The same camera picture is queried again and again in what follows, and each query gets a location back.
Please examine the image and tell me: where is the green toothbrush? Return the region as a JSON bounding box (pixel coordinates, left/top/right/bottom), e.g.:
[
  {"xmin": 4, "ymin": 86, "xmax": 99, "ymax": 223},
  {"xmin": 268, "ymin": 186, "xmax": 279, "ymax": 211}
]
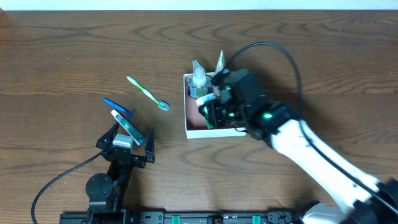
[{"xmin": 127, "ymin": 76, "xmax": 170, "ymax": 111}]

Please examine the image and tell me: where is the white box with brown interior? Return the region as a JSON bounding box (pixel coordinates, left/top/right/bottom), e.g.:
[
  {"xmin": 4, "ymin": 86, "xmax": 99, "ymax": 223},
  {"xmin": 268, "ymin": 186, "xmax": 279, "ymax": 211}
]
[{"xmin": 183, "ymin": 73, "xmax": 246, "ymax": 139}]

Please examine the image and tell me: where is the white green toothpaste tube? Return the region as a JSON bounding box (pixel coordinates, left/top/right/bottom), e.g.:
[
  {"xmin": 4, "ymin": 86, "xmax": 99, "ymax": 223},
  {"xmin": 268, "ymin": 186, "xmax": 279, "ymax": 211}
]
[{"xmin": 111, "ymin": 110, "xmax": 146, "ymax": 146}]

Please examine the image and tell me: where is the blue razor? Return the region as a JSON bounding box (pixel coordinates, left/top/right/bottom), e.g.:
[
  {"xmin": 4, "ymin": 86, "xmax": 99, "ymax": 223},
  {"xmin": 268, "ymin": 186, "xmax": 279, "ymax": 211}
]
[{"xmin": 103, "ymin": 98, "xmax": 135, "ymax": 120}]

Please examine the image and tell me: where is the white lotion tube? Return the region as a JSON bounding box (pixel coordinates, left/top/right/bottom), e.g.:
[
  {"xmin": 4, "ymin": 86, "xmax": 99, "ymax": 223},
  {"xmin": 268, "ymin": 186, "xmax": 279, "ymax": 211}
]
[{"xmin": 212, "ymin": 49, "xmax": 226, "ymax": 96}]

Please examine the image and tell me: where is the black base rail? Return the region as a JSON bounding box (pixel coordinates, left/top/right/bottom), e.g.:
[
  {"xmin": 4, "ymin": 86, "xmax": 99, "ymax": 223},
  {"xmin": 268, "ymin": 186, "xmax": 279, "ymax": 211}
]
[{"xmin": 59, "ymin": 211, "xmax": 301, "ymax": 224}]

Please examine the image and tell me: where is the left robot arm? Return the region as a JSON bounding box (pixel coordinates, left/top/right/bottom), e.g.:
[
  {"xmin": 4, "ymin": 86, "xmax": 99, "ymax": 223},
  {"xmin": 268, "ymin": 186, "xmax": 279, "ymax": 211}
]
[{"xmin": 84, "ymin": 123, "xmax": 155, "ymax": 224}]

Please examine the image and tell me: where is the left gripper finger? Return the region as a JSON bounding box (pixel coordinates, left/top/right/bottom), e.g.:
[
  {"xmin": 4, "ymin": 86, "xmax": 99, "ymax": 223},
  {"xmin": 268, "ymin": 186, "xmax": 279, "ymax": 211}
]
[
  {"xmin": 96, "ymin": 122, "xmax": 119, "ymax": 149},
  {"xmin": 144, "ymin": 129, "xmax": 155, "ymax": 163}
]

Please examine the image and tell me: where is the green and white small box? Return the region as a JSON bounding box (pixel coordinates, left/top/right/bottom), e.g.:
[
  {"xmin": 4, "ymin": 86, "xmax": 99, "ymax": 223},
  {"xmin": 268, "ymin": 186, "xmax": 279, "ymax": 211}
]
[{"xmin": 195, "ymin": 93, "xmax": 216, "ymax": 129}]

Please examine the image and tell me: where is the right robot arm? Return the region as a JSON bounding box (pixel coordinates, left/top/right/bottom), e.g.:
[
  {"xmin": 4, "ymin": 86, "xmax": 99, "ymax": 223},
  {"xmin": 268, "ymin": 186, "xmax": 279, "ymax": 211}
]
[{"xmin": 199, "ymin": 69, "xmax": 397, "ymax": 223}]

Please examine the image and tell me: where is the clear soap pump bottle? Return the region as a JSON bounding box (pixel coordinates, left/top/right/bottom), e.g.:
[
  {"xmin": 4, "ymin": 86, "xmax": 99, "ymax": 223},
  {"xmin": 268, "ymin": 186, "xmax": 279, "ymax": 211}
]
[{"xmin": 187, "ymin": 60, "xmax": 211, "ymax": 99}]

